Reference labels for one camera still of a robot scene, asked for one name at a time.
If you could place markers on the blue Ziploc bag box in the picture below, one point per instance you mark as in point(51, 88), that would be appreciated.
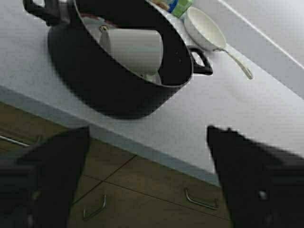
point(175, 7)

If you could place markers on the white cup inside pot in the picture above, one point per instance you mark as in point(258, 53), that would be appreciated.
point(138, 50)

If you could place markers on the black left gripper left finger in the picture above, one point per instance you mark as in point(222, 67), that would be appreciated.
point(38, 183)

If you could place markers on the white frying pan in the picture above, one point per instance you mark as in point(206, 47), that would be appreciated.
point(208, 35)

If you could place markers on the left wooden drawer front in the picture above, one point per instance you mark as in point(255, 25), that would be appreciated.
point(102, 160)

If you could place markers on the lower left cabinet door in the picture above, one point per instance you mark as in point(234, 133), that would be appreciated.
point(85, 192)

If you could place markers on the lower left door handle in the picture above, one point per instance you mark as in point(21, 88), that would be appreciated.
point(90, 212)

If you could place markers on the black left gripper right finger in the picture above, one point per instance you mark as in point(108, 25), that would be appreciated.
point(263, 185)

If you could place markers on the wooden drawer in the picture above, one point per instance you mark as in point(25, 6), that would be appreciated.
point(102, 160)
point(156, 180)

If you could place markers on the right drawer metal handle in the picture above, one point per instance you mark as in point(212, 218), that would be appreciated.
point(204, 204)

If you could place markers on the black two-handled pot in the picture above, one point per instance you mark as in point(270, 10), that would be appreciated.
point(95, 76)

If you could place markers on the right wooden drawer front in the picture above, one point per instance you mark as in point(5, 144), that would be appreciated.
point(156, 180)

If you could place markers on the left drawer metal handle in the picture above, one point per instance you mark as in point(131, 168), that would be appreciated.
point(20, 143)

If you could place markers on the drawer metal handle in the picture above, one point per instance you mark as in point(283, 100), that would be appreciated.
point(204, 204)
point(20, 143)

